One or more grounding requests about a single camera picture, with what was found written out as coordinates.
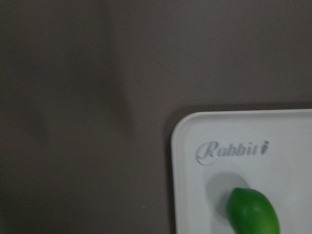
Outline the cream plastic tray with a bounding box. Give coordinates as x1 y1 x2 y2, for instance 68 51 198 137
171 109 312 234

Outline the green lemon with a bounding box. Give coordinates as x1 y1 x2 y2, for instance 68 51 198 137
226 188 281 234

